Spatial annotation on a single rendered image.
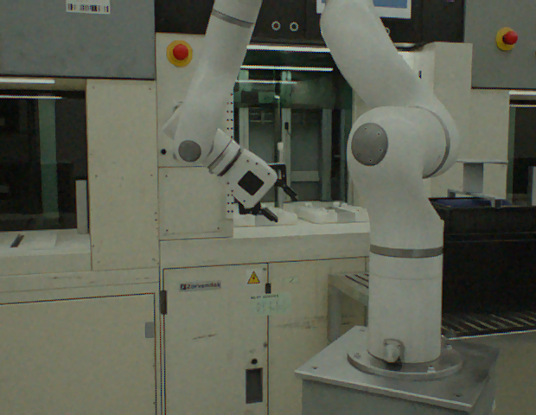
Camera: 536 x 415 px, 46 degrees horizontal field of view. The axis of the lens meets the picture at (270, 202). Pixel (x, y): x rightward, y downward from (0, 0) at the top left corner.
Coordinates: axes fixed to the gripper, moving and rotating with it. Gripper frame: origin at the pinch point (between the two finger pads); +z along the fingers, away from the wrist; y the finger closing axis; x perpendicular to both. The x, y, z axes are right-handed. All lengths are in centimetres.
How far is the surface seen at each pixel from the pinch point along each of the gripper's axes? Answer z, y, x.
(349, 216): 32, -1, 52
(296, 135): 15, -1, 126
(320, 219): 24, -7, 50
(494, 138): 46, 46, 49
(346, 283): 30.0, -8.0, 13.1
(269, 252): 12.3, -17.9, 23.8
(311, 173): 30, -9, 122
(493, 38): 26, 67, 54
